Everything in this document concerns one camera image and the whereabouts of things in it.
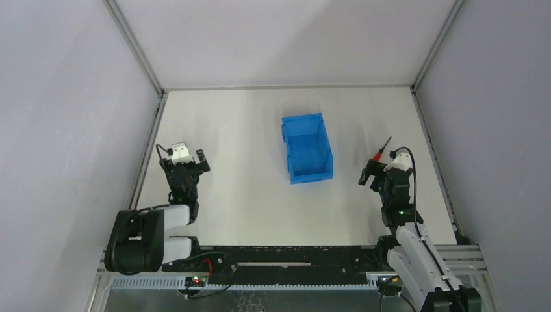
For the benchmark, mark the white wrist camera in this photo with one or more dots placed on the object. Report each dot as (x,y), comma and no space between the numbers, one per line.
(180,154)
(402,161)

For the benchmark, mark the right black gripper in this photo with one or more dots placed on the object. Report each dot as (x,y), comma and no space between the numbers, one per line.
(379,169)

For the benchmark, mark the blue plastic bin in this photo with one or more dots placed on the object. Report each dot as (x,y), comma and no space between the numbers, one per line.
(309,155)

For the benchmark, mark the aluminium frame rail right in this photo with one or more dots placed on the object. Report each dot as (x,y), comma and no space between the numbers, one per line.
(415,88)

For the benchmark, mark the small circuit board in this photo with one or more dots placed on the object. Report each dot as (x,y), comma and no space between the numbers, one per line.
(195,281)

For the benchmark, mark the aluminium frame rail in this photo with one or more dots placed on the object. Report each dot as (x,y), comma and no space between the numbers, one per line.
(415,88)
(116,12)

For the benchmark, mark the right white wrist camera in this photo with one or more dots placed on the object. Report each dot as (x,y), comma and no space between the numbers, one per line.
(402,161)

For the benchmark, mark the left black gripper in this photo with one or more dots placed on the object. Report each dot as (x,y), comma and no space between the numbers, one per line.
(185,166)

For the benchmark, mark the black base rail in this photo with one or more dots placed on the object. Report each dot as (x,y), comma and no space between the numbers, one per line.
(283,265)

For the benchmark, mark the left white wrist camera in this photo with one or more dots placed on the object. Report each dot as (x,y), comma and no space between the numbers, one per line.
(180,154)

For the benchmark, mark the red black screwdriver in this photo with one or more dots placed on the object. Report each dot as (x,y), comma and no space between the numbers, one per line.
(379,154)

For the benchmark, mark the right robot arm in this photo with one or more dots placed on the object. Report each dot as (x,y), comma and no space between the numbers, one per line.
(427,282)

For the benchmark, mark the aluminium frame rail left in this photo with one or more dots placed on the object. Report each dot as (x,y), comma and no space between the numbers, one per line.
(116,12)

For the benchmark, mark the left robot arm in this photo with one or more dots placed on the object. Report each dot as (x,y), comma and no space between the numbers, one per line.
(140,240)

